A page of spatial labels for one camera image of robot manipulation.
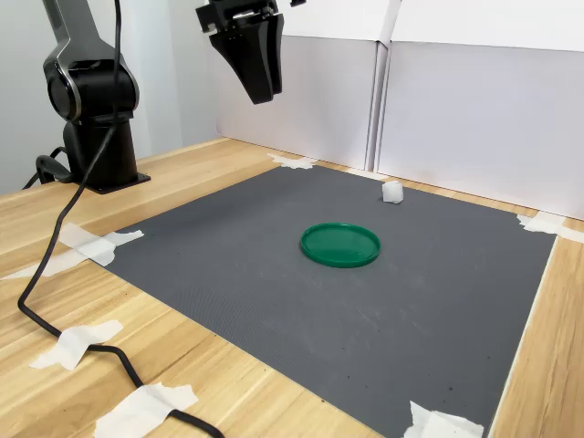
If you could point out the small white plastic terminal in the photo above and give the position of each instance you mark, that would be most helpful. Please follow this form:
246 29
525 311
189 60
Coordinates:
392 192

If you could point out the round green lid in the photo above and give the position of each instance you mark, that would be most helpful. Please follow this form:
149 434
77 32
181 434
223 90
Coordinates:
340 246

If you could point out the white partition panel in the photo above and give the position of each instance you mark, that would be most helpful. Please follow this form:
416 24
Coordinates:
479 114
319 100

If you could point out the white tape piece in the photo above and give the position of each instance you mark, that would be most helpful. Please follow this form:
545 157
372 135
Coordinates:
367 174
141 408
438 424
543 224
75 344
292 162
98 248

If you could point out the dark grey mat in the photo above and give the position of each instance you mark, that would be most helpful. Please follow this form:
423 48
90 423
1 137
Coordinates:
274 319

